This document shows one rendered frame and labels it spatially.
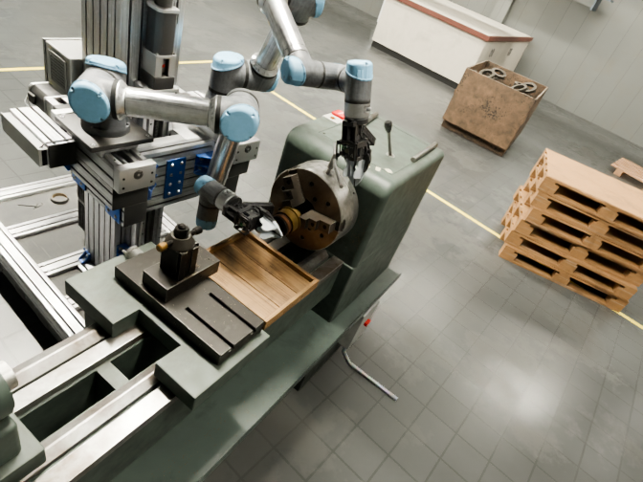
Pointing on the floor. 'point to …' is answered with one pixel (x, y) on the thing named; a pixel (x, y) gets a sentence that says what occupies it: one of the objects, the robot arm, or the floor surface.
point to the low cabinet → (445, 38)
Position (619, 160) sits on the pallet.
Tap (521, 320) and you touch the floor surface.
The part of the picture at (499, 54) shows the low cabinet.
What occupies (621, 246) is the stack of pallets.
